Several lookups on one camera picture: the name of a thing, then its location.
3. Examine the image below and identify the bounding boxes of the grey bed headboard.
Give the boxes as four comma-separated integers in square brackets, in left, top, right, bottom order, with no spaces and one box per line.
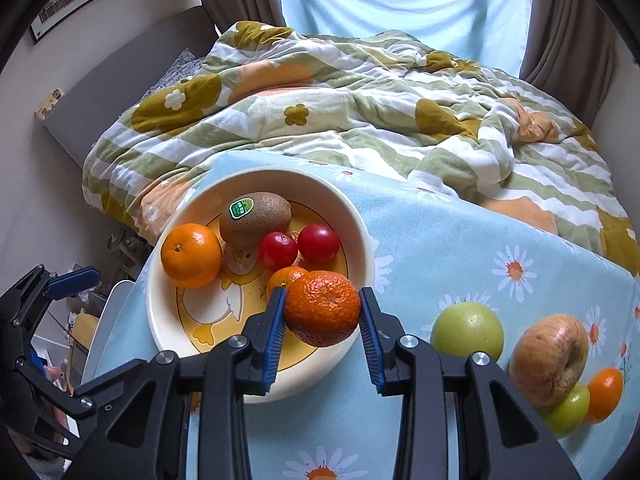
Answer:
[43,6,217,166]

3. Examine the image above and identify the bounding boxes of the blue daisy tablecloth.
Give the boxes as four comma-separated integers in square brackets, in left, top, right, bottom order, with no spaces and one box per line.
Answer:
[89,148,640,480]

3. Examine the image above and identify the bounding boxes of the wrinkled brownish apple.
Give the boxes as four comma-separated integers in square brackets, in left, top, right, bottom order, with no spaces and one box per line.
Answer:
[508,313,589,408]

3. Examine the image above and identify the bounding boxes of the large orange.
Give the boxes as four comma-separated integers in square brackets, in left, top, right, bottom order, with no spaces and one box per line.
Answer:
[283,271,361,348]

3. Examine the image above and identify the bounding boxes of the green striped floral quilt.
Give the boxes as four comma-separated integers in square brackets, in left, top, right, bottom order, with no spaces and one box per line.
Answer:
[82,21,639,273]

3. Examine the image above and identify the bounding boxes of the right brown curtain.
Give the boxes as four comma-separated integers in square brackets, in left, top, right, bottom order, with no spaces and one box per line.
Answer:
[520,0,616,126]

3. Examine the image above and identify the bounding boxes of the medium orange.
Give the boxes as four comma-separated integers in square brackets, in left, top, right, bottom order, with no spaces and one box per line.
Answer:
[160,223,222,289]

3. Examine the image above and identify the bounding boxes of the brown kiwi with sticker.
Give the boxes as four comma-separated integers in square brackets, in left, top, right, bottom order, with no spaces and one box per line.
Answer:
[219,192,293,248]

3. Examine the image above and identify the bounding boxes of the small green apple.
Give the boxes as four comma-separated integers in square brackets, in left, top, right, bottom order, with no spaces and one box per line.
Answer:
[537,382,590,439]

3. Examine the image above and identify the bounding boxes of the large green apple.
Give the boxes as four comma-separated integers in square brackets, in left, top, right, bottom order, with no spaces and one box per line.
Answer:
[430,301,504,361]

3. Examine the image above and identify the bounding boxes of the light blue window sheet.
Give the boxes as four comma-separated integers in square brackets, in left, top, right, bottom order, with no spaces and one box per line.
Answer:
[281,0,532,75]

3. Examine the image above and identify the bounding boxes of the cream duck plate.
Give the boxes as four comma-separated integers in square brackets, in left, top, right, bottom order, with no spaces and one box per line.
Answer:
[145,167,374,402]

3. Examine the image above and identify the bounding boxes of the red cherry tomato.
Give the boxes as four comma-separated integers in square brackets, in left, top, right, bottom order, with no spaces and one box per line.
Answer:
[297,223,340,264]
[258,232,298,272]

